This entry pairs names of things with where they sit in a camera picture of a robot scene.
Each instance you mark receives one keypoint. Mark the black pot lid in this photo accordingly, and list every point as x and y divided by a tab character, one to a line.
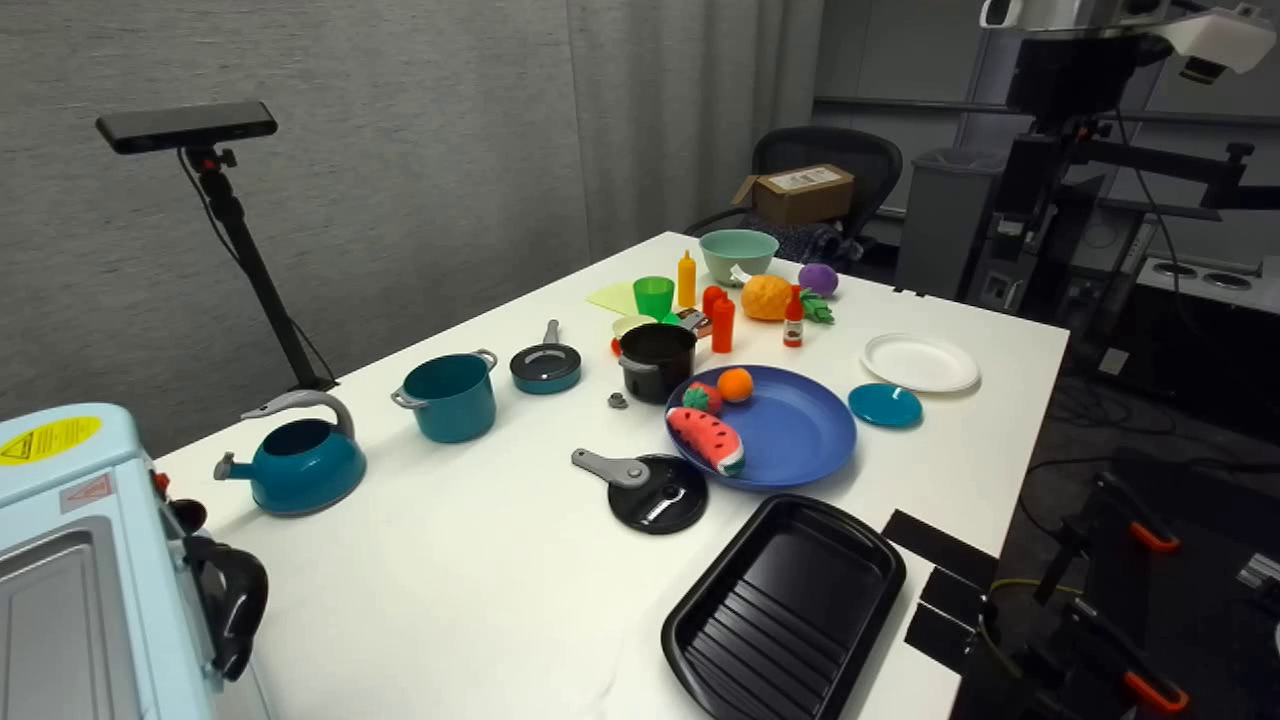
668	503

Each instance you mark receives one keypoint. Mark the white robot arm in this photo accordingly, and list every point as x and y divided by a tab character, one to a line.
1083	53

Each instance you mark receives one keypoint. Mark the black toy pot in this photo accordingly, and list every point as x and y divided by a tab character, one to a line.
657	358

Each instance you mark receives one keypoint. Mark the teal toy pot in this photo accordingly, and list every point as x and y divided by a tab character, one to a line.
449	398

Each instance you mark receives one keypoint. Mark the green plastic cup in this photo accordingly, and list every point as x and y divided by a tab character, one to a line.
655	296

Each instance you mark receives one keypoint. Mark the orange ketchup bottle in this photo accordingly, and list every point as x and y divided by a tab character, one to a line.
723	314

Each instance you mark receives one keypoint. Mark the toy orange fruit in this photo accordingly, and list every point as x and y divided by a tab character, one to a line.
734	386

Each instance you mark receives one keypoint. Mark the small teal frying pan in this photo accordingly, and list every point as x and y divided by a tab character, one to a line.
550	367

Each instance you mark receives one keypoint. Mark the toy watermelon slice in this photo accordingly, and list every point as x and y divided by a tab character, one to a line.
708	439

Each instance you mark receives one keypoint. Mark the yellow mustard bottle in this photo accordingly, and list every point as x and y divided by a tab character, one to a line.
685	284

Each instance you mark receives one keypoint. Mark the mint green bowl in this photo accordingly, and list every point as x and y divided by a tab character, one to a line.
736	251

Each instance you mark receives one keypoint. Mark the large blue plate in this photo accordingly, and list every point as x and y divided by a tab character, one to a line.
794	434

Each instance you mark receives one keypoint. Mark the small red sauce bottle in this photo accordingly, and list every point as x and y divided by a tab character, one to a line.
794	317

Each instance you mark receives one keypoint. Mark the green toy vegetable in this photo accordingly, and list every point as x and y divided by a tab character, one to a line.
816	311

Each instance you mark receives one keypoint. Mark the purple toy vegetable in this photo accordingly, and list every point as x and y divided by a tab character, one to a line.
816	278

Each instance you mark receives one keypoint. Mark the black office chair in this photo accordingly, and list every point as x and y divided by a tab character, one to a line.
835	242

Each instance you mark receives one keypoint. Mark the cardboard box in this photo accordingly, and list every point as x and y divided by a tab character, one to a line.
802	195

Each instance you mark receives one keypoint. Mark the white plate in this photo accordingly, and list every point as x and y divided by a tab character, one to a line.
923	367

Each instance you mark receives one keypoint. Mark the black baking tray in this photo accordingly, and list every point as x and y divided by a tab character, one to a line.
786	612

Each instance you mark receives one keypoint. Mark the teal toy kettle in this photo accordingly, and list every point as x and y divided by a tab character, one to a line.
300	465

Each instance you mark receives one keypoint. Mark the light blue toaster oven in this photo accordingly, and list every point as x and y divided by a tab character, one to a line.
114	605

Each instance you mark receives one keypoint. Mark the black camera on tripod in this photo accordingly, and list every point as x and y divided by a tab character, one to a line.
201	141

